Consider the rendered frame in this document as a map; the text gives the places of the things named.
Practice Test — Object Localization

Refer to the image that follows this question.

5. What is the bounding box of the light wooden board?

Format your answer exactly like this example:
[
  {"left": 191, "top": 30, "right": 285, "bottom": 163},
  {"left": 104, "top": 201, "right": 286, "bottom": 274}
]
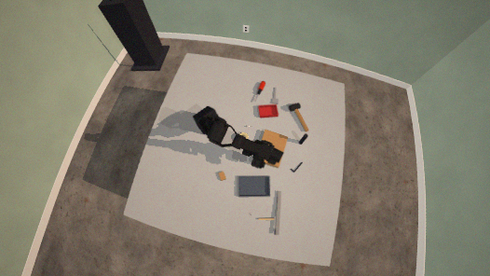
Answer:
[{"left": 262, "top": 130, "right": 288, "bottom": 168}]

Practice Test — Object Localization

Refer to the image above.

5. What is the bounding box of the red shallow tray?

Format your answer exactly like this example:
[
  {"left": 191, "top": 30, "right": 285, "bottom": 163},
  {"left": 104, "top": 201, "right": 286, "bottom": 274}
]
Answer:
[{"left": 258, "top": 104, "right": 279, "bottom": 118}]

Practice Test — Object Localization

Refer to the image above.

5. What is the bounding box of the red-handled screwdriver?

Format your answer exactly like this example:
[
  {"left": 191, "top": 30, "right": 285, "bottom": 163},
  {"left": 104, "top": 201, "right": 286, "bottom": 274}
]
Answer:
[{"left": 255, "top": 81, "right": 265, "bottom": 102}]

